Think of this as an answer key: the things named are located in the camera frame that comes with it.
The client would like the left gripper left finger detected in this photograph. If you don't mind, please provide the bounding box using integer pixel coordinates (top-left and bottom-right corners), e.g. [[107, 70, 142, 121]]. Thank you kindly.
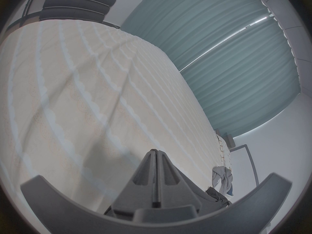
[[111, 149, 157, 217]]

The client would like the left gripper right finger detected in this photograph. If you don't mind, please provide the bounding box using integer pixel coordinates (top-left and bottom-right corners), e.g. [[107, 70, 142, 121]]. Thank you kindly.
[[157, 150, 202, 211]]

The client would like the black T-shirt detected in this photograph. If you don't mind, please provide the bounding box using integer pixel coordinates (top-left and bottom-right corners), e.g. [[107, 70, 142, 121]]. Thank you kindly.
[[104, 166, 232, 217]]

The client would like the pile of clothes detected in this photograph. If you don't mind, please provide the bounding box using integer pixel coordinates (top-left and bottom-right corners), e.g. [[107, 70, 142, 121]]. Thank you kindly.
[[211, 166, 234, 196]]

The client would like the bed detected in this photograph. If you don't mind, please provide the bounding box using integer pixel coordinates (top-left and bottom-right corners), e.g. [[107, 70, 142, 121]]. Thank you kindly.
[[0, 19, 259, 219]]

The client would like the white printed pillow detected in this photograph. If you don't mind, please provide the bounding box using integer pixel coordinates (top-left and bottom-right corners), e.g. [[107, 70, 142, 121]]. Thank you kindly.
[[216, 134, 231, 168]]

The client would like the grey bedside table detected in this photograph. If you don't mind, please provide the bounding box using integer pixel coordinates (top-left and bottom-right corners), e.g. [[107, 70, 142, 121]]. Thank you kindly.
[[215, 129, 236, 150]]

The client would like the blue-green curtain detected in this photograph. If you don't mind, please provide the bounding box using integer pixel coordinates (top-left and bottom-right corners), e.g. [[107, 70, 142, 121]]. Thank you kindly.
[[180, 17, 302, 138], [121, 0, 273, 72]]

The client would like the black chest of drawers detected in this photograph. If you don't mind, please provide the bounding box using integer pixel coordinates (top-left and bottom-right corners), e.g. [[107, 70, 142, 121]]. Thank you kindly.
[[40, 0, 117, 24]]

